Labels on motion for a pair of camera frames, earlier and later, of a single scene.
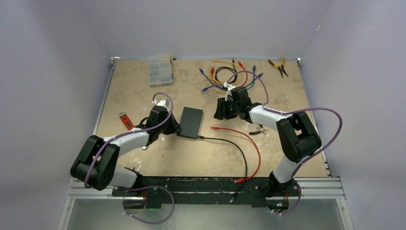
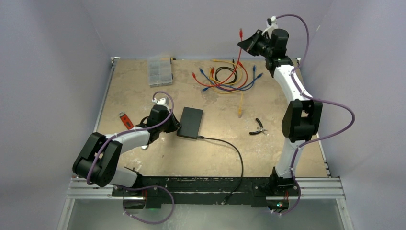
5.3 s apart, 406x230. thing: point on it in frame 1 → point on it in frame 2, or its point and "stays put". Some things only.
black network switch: (190, 122) stays put
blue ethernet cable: (221, 87) stays put
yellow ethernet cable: (216, 80) stays put
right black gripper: (221, 111) → (250, 44)
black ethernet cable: (234, 69) stays put
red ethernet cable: (242, 180) → (241, 37)
